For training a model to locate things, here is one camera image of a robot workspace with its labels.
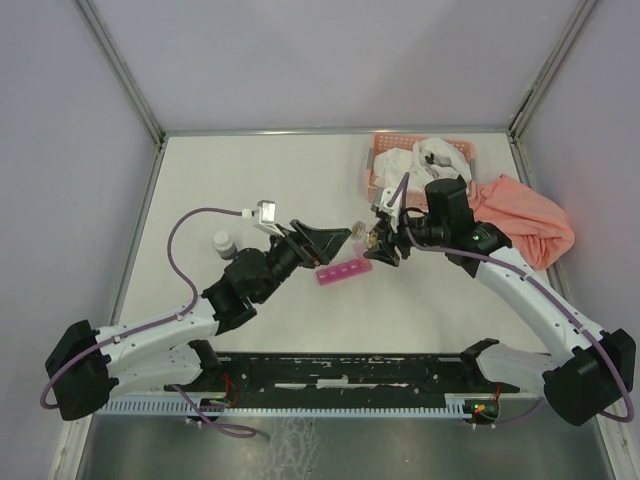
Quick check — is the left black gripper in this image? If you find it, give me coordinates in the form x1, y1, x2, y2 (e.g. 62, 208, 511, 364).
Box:
256, 219, 351, 303

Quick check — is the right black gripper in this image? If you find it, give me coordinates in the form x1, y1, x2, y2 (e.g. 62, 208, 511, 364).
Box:
363, 205, 448, 267

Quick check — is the pink weekly pill organizer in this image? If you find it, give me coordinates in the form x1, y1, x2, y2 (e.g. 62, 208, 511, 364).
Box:
316, 243, 373, 286

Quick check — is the amber pill bottle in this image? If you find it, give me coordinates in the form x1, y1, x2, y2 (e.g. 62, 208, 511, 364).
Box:
351, 220, 376, 246

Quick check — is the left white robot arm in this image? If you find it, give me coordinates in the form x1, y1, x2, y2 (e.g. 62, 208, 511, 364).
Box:
41, 220, 351, 421

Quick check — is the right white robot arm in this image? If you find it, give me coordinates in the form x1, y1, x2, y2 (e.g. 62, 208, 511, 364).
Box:
365, 178, 636, 426

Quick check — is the pink plastic basket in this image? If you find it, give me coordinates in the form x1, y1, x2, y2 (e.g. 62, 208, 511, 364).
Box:
365, 133, 476, 210

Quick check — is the white cap pill bottle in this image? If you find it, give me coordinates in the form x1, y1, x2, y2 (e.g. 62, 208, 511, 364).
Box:
213, 231, 237, 260

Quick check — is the salmon pink cloth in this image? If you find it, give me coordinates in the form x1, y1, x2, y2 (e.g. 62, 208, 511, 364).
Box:
468, 175, 575, 271

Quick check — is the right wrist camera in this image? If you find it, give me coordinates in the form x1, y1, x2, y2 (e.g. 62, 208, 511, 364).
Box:
371, 187, 403, 224

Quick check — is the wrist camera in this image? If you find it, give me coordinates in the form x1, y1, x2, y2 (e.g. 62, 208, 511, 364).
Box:
252, 200, 282, 236
371, 187, 403, 224

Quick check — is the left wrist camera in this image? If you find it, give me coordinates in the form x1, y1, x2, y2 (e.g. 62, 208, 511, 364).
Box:
252, 200, 282, 236

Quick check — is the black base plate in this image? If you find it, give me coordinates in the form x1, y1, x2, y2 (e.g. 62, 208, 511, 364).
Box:
181, 352, 520, 410

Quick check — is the white slotted cable duct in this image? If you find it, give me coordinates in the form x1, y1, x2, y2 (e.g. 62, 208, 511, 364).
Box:
99, 394, 476, 417

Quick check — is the right aluminium frame post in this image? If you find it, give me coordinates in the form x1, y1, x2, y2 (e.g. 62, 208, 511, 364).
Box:
508, 0, 601, 141

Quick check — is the aluminium frame post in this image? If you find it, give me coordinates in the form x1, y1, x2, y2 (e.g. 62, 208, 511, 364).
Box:
508, 0, 601, 141
74, 0, 167, 146

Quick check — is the left aluminium frame post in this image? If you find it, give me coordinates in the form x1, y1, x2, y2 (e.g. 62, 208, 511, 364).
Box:
74, 0, 167, 146

